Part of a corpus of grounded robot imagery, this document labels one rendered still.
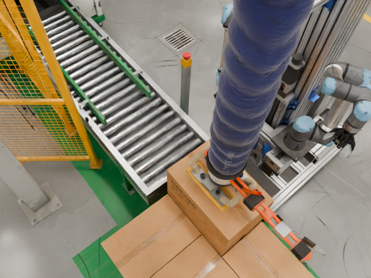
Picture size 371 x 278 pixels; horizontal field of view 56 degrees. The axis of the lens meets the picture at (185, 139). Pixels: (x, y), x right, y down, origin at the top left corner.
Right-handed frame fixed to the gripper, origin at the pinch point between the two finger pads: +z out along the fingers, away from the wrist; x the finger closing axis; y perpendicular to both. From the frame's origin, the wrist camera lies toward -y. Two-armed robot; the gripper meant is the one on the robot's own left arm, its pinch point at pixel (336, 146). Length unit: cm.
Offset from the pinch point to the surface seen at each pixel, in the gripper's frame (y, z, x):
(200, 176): 48, 42, -45
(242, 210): 39, 58, -15
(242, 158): 39.0, 3.7, -26.8
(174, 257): 83, 100, -28
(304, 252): 40, 31, 25
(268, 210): 37.3, 32.3, -2.5
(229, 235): 55, 58, -9
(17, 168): 132, 79, -145
